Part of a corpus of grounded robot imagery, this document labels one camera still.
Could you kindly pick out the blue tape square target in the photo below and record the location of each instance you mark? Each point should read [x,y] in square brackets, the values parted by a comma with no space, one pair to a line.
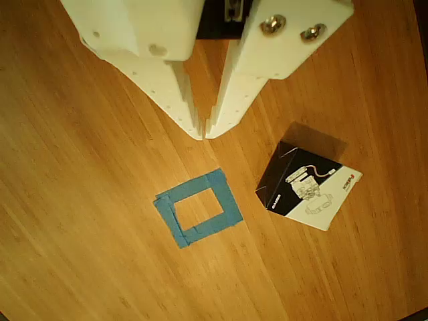
[190,189]

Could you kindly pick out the black and white cardboard box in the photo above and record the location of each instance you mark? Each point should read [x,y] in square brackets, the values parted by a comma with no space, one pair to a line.
[301,187]

